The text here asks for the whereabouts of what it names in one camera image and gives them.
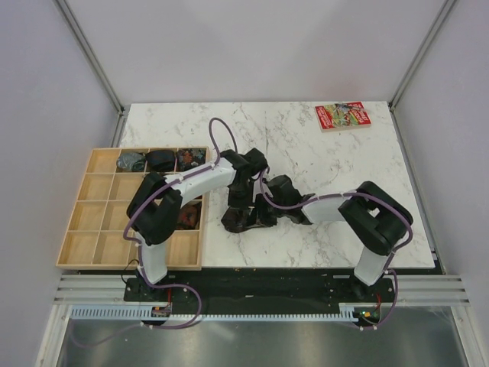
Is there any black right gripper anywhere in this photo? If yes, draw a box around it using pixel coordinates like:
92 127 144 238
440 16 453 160
244 193 287 229

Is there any brown floral necktie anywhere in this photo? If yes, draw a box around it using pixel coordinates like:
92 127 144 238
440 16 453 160
221 207 259 233

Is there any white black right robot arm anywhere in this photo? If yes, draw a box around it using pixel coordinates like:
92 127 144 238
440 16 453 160
257 171 413 301

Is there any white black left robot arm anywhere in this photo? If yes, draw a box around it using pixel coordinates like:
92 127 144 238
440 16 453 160
123 148 267 300

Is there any red brown rolled tie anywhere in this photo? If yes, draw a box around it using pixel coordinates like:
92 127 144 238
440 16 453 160
176 202 202 230

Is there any dark multicolour rolled tie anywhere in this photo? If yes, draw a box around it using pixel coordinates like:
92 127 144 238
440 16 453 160
176 148 206 171

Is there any black rolled tie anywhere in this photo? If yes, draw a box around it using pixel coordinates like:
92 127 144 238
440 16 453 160
146 149 176 172

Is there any grey rolled tie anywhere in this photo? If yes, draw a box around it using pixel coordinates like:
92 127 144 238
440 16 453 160
116 151 146 172

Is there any red paperback book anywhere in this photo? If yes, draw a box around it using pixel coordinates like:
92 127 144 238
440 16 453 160
314 102 371 132

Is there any wooden compartment tray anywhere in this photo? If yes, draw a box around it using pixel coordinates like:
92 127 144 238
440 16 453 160
57 148 209 271

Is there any white slotted cable duct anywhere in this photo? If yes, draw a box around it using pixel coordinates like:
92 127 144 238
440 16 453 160
70 304 358 323

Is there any aluminium frame rail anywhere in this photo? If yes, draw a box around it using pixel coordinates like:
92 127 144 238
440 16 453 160
53 274 470 307

